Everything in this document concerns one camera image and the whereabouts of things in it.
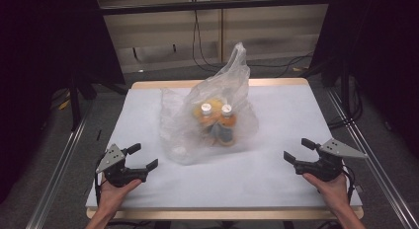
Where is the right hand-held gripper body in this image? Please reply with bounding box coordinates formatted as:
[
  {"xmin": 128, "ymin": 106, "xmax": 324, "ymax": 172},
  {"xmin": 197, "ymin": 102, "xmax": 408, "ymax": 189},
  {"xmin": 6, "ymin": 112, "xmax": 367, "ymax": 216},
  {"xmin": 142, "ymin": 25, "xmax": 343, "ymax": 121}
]
[{"xmin": 293, "ymin": 138, "xmax": 369, "ymax": 183}]

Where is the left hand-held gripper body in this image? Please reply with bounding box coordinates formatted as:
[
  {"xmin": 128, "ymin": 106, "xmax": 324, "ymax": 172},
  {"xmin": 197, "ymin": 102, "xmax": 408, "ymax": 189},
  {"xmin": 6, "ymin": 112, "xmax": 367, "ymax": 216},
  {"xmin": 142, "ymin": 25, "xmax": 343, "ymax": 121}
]
[{"xmin": 95, "ymin": 143, "xmax": 148, "ymax": 189}]

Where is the clear plastic bag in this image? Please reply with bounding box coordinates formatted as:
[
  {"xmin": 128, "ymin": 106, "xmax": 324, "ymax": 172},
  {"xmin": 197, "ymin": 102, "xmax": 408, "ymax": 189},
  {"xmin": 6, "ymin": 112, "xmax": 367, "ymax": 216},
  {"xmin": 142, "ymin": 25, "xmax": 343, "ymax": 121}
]
[{"xmin": 159, "ymin": 41, "xmax": 260, "ymax": 167}]

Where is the orange juice bottle white cap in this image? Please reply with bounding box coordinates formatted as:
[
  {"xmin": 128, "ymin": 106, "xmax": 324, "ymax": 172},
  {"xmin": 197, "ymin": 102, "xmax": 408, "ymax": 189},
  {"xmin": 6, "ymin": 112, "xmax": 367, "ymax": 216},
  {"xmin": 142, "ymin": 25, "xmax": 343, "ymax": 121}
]
[
  {"xmin": 197, "ymin": 103, "xmax": 219, "ymax": 145},
  {"xmin": 215, "ymin": 104, "xmax": 238, "ymax": 147}
]

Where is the person's right hand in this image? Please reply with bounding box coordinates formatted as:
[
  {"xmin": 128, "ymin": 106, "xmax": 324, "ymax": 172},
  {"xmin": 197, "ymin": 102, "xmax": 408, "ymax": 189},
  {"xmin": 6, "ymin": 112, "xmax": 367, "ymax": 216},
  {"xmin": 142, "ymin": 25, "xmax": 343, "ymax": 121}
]
[{"xmin": 302, "ymin": 172, "xmax": 351, "ymax": 214}]

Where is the person's left hand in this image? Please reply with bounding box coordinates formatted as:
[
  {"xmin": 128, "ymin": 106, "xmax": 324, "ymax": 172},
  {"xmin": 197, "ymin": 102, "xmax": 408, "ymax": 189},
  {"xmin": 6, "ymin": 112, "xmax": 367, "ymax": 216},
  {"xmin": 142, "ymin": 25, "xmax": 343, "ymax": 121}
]
[{"xmin": 98, "ymin": 179, "xmax": 143, "ymax": 217}]

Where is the black metal stand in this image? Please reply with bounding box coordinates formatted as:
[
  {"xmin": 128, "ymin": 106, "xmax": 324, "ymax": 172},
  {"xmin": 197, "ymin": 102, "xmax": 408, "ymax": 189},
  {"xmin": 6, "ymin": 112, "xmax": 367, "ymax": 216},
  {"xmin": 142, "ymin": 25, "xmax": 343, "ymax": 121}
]
[{"xmin": 67, "ymin": 67, "xmax": 127, "ymax": 132}]

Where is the yellow floor tape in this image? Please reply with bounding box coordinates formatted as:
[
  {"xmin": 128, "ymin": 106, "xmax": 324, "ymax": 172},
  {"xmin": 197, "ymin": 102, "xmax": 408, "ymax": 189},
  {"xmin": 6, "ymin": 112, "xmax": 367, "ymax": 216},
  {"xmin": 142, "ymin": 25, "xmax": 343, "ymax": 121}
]
[{"xmin": 57, "ymin": 99, "xmax": 72, "ymax": 112}]

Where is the black curtain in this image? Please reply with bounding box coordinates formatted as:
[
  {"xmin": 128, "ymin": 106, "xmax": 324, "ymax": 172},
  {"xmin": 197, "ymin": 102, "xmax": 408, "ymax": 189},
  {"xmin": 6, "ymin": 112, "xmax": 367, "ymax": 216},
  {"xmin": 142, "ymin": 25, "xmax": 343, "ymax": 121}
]
[
  {"xmin": 0, "ymin": 0, "xmax": 126, "ymax": 203},
  {"xmin": 308, "ymin": 0, "xmax": 419, "ymax": 159}
]

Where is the black horizontal bar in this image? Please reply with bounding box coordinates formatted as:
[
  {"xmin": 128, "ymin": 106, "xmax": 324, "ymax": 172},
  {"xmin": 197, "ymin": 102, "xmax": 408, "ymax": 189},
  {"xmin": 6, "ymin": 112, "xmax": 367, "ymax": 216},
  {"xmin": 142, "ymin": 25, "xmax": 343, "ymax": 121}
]
[{"xmin": 98, "ymin": 0, "xmax": 334, "ymax": 17}]

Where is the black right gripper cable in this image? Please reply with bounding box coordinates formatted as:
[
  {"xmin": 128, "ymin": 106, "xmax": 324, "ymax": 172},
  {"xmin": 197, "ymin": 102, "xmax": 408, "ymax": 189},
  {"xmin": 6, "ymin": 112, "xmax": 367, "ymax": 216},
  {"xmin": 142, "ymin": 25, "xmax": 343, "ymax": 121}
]
[{"xmin": 341, "ymin": 164, "xmax": 357, "ymax": 204}]

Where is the metal floor rail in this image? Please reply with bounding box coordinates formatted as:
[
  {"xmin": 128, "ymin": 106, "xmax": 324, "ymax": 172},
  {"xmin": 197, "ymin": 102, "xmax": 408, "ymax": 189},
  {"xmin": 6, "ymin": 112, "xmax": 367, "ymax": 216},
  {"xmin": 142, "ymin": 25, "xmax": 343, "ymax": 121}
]
[
  {"xmin": 25, "ymin": 100, "xmax": 94, "ymax": 229},
  {"xmin": 325, "ymin": 87, "xmax": 419, "ymax": 229}
]

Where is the black floor cable bundle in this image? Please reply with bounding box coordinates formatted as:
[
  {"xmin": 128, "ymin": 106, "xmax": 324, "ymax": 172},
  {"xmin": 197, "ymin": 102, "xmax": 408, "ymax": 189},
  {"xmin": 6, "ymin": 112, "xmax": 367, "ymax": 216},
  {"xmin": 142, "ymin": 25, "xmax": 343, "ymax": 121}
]
[{"xmin": 327, "ymin": 74, "xmax": 364, "ymax": 130}]

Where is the black hanging cable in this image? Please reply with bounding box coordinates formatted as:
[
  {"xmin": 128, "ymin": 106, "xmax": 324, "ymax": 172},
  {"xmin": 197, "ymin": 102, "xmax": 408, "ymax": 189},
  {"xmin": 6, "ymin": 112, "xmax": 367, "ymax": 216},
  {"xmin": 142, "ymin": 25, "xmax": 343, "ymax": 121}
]
[{"xmin": 191, "ymin": 10, "xmax": 231, "ymax": 74}]

